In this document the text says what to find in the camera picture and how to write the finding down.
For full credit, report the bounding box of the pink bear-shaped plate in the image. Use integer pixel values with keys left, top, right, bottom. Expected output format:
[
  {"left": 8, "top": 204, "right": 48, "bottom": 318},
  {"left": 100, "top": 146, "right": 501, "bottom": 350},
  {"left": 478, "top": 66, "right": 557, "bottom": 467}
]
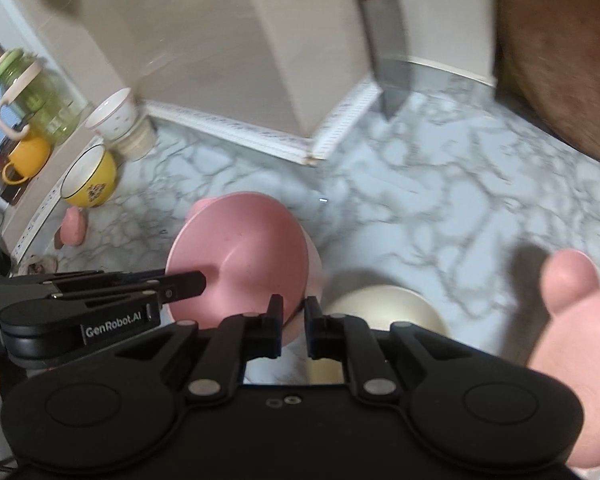
[{"left": 526, "top": 249, "right": 600, "bottom": 475}]

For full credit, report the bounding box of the pink bowl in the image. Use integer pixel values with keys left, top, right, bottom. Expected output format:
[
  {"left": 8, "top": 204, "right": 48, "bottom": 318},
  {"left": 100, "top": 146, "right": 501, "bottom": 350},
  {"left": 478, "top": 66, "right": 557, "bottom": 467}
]
[{"left": 164, "top": 191, "right": 327, "bottom": 347}]

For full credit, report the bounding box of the kitchen cleaver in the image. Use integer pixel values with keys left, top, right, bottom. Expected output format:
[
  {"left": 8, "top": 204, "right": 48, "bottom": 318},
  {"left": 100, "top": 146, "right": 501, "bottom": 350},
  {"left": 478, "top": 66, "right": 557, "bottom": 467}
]
[{"left": 361, "top": 0, "right": 414, "bottom": 122}]

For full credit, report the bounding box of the yellow bowl with cartoon print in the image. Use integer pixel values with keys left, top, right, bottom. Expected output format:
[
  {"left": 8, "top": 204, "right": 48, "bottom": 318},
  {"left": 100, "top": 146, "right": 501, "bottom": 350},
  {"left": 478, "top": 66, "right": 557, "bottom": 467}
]
[{"left": 59, "top": 144, "right": 119, "bottom": 209}]

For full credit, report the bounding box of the clear plastic container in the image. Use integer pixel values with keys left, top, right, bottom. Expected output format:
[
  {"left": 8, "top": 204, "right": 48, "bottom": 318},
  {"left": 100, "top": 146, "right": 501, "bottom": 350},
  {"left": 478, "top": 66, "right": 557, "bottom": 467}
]
[{"left": 114, "top": 117, "right": 159, "bottom": 162}]

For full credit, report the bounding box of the white floral bowl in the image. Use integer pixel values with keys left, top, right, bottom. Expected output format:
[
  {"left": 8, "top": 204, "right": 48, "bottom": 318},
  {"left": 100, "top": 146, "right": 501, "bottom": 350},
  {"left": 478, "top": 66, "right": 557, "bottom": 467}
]
[{"left": 84, "top": 87, "right": 142, "bottom": 142}]

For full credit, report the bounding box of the yellow mug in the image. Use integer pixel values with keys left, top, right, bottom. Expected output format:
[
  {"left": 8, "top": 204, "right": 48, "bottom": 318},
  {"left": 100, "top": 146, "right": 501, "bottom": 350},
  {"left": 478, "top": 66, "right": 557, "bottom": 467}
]
[{"left": 1, "top": 129, "right": 54, "bottom": 184}]

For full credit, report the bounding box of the music note sealing tape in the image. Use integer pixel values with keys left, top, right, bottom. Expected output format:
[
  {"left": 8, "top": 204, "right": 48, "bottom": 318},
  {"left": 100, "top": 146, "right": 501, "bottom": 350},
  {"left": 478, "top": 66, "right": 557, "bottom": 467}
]
[{"left": 144, "top": 76, "right": 382, "bottom": 167}]

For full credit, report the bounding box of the cream bowl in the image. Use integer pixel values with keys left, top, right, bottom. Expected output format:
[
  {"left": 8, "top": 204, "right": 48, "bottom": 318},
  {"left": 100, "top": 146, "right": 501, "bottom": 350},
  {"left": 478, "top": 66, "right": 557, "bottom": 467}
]
[{"left": 307, "top": 284, "right": 452, "bottom": 387}]

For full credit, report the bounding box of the green water bottle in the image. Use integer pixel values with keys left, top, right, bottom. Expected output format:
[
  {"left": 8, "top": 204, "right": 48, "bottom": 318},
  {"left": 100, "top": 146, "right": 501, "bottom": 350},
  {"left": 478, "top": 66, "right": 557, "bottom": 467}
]
[{"left": 0, "top": 48, "right": 89, "bottom": 147}]

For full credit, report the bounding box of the round wooden cutting board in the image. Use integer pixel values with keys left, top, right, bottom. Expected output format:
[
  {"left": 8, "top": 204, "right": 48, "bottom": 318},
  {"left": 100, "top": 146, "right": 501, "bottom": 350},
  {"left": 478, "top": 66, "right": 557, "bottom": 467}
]
[{"left": 494, "top": 0, "right": 600, "bottom": 170}]

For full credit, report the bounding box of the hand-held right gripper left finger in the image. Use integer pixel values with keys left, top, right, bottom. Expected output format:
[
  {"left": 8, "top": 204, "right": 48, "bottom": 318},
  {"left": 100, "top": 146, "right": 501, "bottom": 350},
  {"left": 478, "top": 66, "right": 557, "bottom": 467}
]
[{"left": 111, "top": 294, "right": 285, "bottom": 403}]

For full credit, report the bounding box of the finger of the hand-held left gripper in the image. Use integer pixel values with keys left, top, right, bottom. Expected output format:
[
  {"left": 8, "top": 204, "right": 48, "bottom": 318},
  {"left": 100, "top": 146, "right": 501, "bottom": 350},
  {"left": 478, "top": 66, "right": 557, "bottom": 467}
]
[{"left": 54, "top": 270, "right": 207, "bottom": 307}]

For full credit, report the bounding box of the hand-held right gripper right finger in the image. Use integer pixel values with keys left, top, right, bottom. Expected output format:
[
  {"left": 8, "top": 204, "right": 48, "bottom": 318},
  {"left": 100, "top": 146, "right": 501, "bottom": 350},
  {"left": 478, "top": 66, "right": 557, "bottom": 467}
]
[{"left": 305, "top": 295, "right": 482, "bottom": 404}]

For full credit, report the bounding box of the pink heart-shaped dish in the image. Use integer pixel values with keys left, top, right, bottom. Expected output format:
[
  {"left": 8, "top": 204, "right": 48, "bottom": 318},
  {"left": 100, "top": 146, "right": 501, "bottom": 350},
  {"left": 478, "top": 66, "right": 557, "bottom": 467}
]
[{"left": 61, "top": 206, "right": 89, "bottom": 247}]

